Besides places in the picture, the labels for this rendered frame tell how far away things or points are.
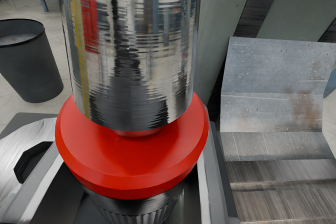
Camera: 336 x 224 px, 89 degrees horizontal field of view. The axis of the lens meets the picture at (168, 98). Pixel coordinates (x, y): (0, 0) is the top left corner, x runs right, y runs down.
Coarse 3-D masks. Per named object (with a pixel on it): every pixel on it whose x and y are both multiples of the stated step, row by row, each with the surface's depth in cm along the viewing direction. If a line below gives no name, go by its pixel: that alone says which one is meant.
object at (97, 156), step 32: (64, 128) 5; (96, 128) 5; (192, 128) 5; (64, 160) 4; (96, 160) 4; (128, 160) 4; (160, 160) 4; (192, 160) 5; (96, 192) 4; (128, 192) 4; (160, 192) 5
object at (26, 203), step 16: (48, 160) 6; (32, 176) 5; (48, 176) 5; (64, 176) 6; (32, 192) 5; (48, 192) 5; (64, 192) 6; (80, 192) 8; (0, 208) 5; (16, 208) 5; (32, 208) 5; (48, 208) 5; (64, 208) 6
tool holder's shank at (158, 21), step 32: (64, 0) 2; (96, 0) 2; (128, 0) 2; (160, 0) 2; (192, 0) 3; (64, 32) 3; (96, 32) 2; (128, 32) 2; (160, 32) 3; (192, 32) 3; (96, 64) 3; (128, 64) 3; (160, 64) 3; (192, 64) 4; (96, 96) 3; (128, 96) 3; (160, 96) 3; (192, 96) 5; (128, 128) 4; (160, 128) 5
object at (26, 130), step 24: (24, 120) 18; (48, 120) 16; (0, 144) 14; (24, 144) 15; (48, 144) 15; (216, 144) 18; (0, 168) 13; (24, 168) 14; (0, 192) 12; (96, 216) 13; (168, 216) 12
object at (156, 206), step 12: (192, 168) 5; (168, 192) 5; (180, 192) 7; (96, 204) 6; (108, 204) 5; (120, 204) 5; (132, 204) 5; (144, 204) 5; (156, 204) 5; (168, 204) 6; (108, 216) 6; (120, 216) 6; (132, 216) 6; (144, 216) 6; (156, 216) 7
